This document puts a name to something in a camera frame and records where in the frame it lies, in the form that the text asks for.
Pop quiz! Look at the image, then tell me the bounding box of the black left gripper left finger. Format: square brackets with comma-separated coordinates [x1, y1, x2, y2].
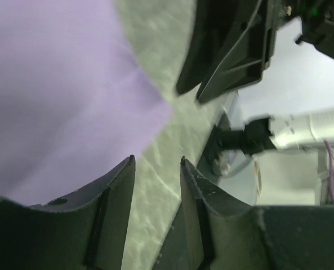
[0, 156, 135, 269]

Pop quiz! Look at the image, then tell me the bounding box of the lavender t shirt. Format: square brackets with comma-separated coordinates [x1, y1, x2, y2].
[0, 1, 171, 205]

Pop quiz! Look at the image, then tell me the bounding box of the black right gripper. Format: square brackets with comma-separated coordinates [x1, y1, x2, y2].
[261, 1, 334, 63]

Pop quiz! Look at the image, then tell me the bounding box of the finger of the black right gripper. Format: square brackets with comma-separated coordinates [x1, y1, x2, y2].
[176, 0, 240, 95]
[196, 1, 278, 104]

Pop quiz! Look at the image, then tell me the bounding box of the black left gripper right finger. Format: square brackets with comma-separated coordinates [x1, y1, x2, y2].
[180, 158, 334, 270]

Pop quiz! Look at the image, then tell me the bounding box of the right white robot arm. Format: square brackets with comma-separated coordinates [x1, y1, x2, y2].
[176, 0, 334, 155]

